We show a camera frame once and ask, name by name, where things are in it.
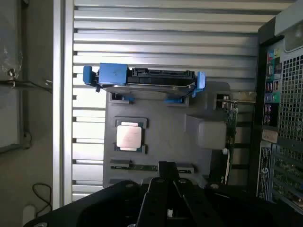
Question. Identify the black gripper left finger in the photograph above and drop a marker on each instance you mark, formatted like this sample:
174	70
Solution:
151	203

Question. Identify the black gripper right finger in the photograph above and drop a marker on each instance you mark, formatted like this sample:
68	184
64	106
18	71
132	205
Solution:
189	201

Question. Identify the green RAM stick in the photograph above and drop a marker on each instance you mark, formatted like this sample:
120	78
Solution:
142	168

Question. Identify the silver CPU chip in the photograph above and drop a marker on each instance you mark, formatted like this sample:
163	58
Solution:
129	136

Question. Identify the grey plastic parts rack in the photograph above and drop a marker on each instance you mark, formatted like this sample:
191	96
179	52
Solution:
170	118

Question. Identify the green graphics card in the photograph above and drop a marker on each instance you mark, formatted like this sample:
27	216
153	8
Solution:
233	113

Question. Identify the small white floor object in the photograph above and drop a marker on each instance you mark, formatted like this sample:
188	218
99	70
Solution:
29	215

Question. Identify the hard disk in blue caddy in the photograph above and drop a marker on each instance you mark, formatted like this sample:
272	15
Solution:
113	73

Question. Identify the aluminium table edge profile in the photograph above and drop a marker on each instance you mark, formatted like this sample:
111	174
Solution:
59	94

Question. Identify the black PC case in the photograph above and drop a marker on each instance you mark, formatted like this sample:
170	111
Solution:
291	94

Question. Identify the grey metal cabinet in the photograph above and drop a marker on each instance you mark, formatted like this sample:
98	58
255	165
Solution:
11	106

